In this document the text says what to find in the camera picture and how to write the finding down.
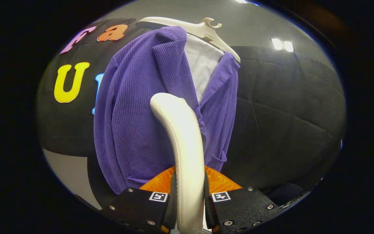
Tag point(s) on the twin ceiling light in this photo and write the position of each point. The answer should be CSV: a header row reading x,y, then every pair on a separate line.
x,y
282,45

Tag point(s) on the white garment steamer head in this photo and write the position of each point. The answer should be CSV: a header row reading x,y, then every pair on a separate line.
x,y
187,156

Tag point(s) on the white shirt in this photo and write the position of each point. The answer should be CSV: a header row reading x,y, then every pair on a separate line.
x,y
203,65

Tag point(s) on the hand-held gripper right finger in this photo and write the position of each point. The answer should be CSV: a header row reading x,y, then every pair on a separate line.
x,y
245,206

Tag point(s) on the black backdrop cloth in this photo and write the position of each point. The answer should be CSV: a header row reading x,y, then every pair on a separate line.
x,y
76,130

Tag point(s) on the black quilted side panel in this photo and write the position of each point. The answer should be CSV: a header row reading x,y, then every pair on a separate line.
x,y
287,113

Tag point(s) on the grey table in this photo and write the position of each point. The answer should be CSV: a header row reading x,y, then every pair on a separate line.
x,y
67,172

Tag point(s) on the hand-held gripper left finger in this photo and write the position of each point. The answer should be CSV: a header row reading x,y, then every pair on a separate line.
x,y
135,206

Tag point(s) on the white clothes hanger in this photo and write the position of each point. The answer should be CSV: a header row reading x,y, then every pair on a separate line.
x,y
206,31

